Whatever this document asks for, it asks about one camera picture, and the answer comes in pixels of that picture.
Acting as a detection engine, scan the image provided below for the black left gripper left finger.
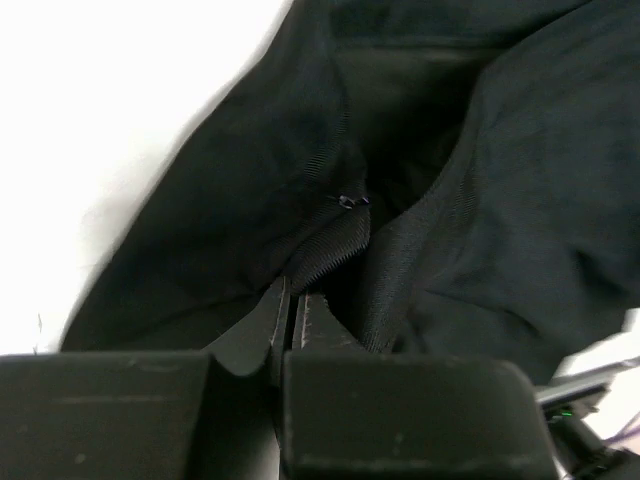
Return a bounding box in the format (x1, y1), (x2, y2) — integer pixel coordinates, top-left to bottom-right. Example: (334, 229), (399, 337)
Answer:
(1, 279), (290, 479)

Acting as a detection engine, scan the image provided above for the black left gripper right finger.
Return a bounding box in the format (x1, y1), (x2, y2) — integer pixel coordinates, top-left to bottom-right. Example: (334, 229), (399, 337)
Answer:
(282, 295), (557, 479)

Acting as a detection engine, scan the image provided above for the black pleated skirt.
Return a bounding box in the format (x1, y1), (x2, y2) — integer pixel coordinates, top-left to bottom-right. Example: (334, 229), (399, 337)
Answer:
(62, 1), (639, 384)

